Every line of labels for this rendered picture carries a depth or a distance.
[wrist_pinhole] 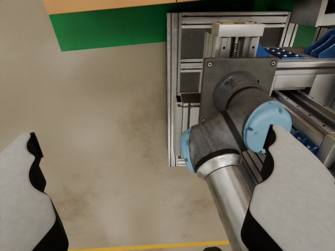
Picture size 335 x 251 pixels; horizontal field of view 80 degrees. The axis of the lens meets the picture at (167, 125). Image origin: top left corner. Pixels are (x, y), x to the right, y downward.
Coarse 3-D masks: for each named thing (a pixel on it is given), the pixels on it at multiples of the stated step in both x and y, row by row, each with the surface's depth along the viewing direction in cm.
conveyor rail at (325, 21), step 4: (328, 12) 98; (332, 12) 96; (324, 16) 95; (328, 16) 95; (332, 16) 95; (324, 20) 95; (328, 20) 96; (332, 20) 96; (324, 24) 96; (328, 24) 96; (332, 24) 97
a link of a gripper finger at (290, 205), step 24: (264, 144) 11; (288, 144) 9; (264, 168) 9; (288, 168) 8; (312, 168) 8; (264, 192) 7; (288, 192) 7; (312, 192) 7; (264, 216) 6; (288, 216) 6; (312, 216) 6; (264, 240) 6; (288, 240) 6; (312, 240) 6
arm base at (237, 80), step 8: (232, 72) 60; (240, 72) 59; (248, 72) 60; (224, 80) 60; (232, 80) 58; (240, 80) 57; (248, 80) 56; (256, 80) 58; (216, 88) 62; (224, 88) 59; (232, 88) 57; (240, 88) 55; (248, 88) 53; (216, 96) 61; (224, 96) 58; (232, 96) 55; (216, 104) 63; (224, 104) 58
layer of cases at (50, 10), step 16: (48, 0) 90; (64, 0) 90; (80, 0) 90; (96, 0) 91; (112, 0) 91; (128, 0) 91; (144, 0) 92; (160, 0) 92; (176, 0) 93; (192, 0) 93
